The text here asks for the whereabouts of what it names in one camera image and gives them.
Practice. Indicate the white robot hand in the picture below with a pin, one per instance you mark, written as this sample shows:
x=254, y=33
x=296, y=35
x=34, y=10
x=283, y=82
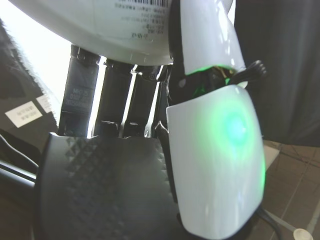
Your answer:
x=112, y=187

